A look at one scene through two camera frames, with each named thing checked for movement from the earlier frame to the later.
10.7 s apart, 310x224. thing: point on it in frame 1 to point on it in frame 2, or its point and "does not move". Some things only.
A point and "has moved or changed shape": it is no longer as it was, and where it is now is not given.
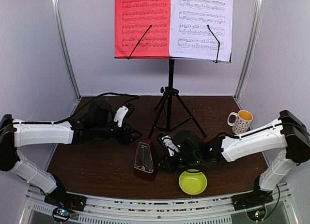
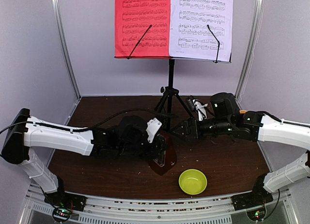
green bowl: (193, 183) does not move
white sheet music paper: (190, 12) does not move
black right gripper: (169, 168) to (187, 131)
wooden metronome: (146, 167) has moved or changed shape
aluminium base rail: (215, 208) does not move
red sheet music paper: (134, 12) does not move
